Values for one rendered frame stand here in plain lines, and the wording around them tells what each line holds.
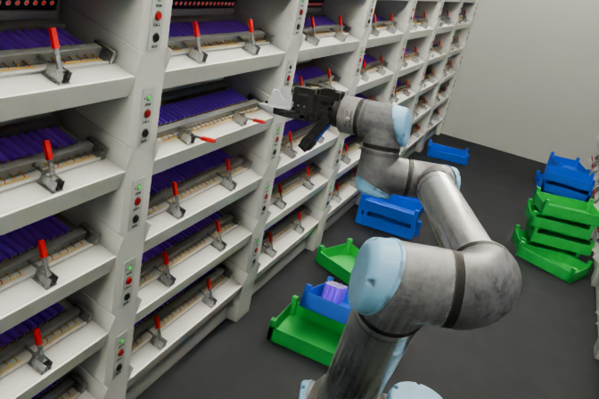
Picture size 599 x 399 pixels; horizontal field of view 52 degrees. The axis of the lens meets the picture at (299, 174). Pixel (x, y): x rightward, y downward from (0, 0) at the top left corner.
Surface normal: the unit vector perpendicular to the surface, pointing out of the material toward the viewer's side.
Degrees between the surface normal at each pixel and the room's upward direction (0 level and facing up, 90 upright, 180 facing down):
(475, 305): 79
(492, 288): 55
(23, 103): 105
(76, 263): 15
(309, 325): 0
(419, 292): 74
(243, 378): 0
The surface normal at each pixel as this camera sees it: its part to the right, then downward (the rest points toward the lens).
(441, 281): 0.05, -0.27
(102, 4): -0.40, 0.24
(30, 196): 0.42, -0.81
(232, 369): 0.19, -0.92
